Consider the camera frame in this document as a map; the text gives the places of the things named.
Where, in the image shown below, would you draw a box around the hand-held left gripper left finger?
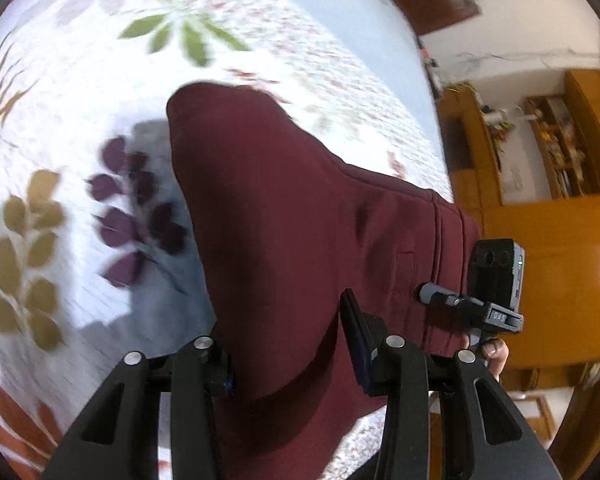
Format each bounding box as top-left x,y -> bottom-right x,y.
42,336 -> 237,480

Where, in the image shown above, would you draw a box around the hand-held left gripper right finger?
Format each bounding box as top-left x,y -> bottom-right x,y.
340,288 -> 564,480

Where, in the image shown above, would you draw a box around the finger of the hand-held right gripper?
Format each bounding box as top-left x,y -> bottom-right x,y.
417,282 -> 487,312

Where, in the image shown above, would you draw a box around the maroon pants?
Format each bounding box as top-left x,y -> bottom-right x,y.
166,82 -> 484,480

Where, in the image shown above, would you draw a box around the person's right hand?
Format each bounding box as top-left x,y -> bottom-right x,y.
464,337 -> 510,384

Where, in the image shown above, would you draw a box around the wooden chair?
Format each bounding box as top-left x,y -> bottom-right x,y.
499,359 -> 600,447

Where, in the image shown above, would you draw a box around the orange wooden cabinet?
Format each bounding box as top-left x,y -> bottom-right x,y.
437,82 -> 504,209

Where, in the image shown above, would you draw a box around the orange wooden bookshelf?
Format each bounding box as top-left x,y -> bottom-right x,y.
522,68 -> 600,202

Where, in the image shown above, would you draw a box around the floral leaf print bedspread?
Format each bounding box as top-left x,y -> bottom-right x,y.
0,0 -> 454,480

